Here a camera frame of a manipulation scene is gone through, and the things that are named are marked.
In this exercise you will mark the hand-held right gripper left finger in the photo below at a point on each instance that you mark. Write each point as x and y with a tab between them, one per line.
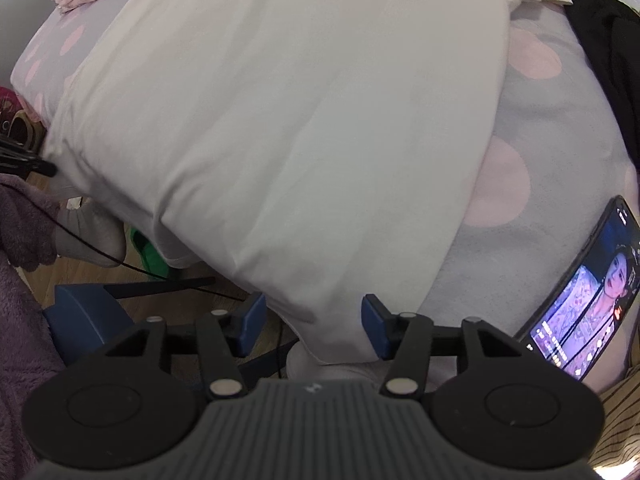
252	327

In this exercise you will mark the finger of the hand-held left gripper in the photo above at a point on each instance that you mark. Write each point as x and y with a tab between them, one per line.
35	166

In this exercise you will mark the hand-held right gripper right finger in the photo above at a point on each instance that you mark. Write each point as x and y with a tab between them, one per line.
377	330

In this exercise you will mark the white t-shirt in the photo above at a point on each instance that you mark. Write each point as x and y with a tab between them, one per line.
275	135

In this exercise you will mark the beige shoe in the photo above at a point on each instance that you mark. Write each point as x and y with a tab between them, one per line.
27	132

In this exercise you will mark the pink shoe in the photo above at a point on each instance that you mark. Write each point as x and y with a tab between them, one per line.
7	102

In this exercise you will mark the person's left socked foot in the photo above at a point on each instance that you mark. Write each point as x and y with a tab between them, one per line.
95	225

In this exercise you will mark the green slipper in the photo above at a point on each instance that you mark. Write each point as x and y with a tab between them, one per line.
145	255

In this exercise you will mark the blue chair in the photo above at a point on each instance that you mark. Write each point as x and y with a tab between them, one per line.
80	320

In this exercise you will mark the purple fleece robe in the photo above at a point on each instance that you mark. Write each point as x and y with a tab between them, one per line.
20	335

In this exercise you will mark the black smartphone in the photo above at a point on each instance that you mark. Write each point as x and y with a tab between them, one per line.
585	300

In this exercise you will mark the striped beige cloth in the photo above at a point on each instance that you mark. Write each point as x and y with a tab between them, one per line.
622	410

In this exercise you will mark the grey pink-dotted bed sheet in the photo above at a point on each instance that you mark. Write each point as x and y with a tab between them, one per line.
560	135

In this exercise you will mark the black garment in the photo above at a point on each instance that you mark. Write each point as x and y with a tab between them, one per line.
610	45

